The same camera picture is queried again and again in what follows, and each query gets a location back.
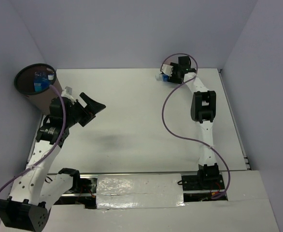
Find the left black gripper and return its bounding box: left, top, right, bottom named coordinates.
left=64, top=92, right=105, bottom=128

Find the blue label bottle white cap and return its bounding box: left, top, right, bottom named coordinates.
left=33, top=71, right=54, bottom=92

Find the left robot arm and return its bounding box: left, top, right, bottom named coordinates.
left=0, top=93, right=106, bottom=232

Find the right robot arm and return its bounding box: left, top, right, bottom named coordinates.
left=168, top=54, right=221, bottom=191

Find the brown round waste bin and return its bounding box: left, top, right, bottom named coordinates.
left=14, top=63, right=62, bottom=115

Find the silver foil tape sheet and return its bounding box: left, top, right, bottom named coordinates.
left=96, top=174, right=184, bottom=209

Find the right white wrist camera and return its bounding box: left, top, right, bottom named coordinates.
left=160, top=64, right=173, bottom=76

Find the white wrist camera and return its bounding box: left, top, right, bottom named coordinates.
left=160, top=64, right=173, bottom=76
left=61, top=87, right=76, bottom=103

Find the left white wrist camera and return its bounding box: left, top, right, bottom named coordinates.
left=61, top=87, right=76, bottom=103

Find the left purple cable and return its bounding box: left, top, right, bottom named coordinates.
left=0, top=84, right=67, bottom=232

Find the purple cable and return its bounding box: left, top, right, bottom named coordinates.
left=0, top=84, right=67, bottom=232
left=159, top=53, right=230, bottom=200

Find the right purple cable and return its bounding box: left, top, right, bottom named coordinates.
left=159, top=53, right=230, bottom=200

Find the metal base rail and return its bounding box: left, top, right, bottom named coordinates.
left=56, top=173, right=225, bottom=210

